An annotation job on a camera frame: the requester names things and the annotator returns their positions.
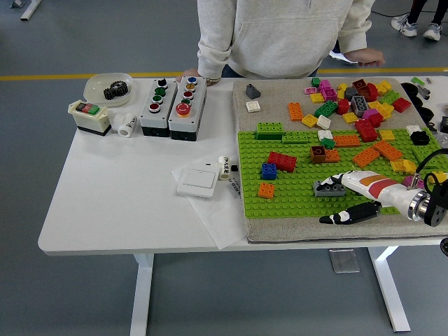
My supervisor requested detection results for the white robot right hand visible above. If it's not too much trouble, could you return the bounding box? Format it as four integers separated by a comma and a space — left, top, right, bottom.
316, 170, 413, 225

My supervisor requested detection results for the person's right hand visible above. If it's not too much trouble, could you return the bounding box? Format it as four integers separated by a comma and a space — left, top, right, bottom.
174, 68, 201, 83

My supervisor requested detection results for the person's left hand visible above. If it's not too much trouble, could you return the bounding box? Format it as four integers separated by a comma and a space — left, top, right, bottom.
344, 48, 386, 68

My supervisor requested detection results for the grey eight-stud brick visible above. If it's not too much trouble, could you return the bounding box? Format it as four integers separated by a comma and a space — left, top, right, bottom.
313, 180, 347, 197

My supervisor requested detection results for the pink four-stud brick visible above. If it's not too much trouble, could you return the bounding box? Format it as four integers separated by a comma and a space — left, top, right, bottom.
402, 174, 426, 190

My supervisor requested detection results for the orange eight-stud brick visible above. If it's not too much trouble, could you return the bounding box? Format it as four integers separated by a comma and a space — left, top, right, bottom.
372, 139, 404, 162
332, 134, 361, 148
287, 101, 305, 123
351, 146, 382, 168

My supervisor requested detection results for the grey hollow brick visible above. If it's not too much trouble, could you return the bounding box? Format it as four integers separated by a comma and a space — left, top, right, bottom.
350, 94, 369, 118

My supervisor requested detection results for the red eight-stud brick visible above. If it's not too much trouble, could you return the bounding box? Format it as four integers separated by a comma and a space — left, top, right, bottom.
354, 118, 379, 143
267, 150, 298, 173

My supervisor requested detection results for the light green studded plate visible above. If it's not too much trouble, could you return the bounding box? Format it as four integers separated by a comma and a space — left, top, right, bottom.
412, 143, 445, 165

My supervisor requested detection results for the black brick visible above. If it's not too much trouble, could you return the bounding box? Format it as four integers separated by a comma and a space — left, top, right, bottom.
409, 129, 431, 146

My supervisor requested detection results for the dark green eight-stud brick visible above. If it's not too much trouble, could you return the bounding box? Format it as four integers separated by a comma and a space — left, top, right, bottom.
314, 99, 340, 118

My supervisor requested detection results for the brown hollow brick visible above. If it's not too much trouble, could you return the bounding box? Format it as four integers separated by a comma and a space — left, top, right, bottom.
309, 145, 328, 164

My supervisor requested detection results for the green studded baseplate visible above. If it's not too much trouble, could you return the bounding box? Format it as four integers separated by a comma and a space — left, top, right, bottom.
237, 127, 448, 220

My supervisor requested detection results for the light green flat brick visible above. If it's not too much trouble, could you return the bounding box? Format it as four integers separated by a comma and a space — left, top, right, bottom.
281, 131, 311, 145

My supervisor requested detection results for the green tall eight-stud brick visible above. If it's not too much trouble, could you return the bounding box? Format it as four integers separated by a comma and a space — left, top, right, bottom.
255, 121, 285, 141

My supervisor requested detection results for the blue four-stud brick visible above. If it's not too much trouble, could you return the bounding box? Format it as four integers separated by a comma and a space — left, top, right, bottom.
260, 162, 279, 181

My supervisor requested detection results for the person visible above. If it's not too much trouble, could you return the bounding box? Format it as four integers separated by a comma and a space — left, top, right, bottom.
174, 0, 386, 85
391, 0, 448, 40

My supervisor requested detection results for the grey emergency-stop control box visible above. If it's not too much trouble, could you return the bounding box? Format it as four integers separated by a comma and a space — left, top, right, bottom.
167, 75, 207, 142

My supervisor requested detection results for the grey four-button control box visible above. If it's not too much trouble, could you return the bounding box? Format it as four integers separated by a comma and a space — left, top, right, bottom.
139, 78, 178, 137

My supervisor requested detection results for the black gear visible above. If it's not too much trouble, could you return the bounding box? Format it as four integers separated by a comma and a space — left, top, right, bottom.
110, 80, 130, 97
103, 86, 123, 102

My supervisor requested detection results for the metal floor plate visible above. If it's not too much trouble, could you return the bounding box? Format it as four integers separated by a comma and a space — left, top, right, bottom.
328, 248, 361, 274

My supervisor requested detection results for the white pipe tee fitting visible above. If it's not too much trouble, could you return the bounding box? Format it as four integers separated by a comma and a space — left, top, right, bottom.
111, 112, 138, 139

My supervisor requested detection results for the grey-brown mat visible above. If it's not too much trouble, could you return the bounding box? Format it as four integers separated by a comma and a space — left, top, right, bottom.
231, 76, 448, 244

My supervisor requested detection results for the white bowl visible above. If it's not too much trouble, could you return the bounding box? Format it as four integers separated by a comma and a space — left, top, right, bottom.
83, 72, 134, 108

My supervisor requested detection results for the white labelled tube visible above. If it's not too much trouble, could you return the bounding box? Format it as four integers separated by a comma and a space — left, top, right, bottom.
217, 155, 231, 182

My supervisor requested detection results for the white table leg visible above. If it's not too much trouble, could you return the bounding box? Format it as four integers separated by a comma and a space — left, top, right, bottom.
367, 246, 412, 333
129, 252, 155, 336

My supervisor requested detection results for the clear printed plastic bag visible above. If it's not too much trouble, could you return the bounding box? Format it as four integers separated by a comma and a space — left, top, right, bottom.
226, 174, 244, 201

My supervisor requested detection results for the white paper sheet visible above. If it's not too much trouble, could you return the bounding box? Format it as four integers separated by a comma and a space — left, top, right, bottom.
170, 136, 248, 251

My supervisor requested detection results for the white desk foot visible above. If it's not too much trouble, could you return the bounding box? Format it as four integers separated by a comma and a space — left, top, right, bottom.
10, 0, 43, 21

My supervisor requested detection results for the white wall switch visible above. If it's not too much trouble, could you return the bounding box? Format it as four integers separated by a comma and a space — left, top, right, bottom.
176, 164, 218, 200

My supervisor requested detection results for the cream red-green switch box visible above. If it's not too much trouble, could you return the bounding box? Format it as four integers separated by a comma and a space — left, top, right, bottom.
67, 99, 112, 137

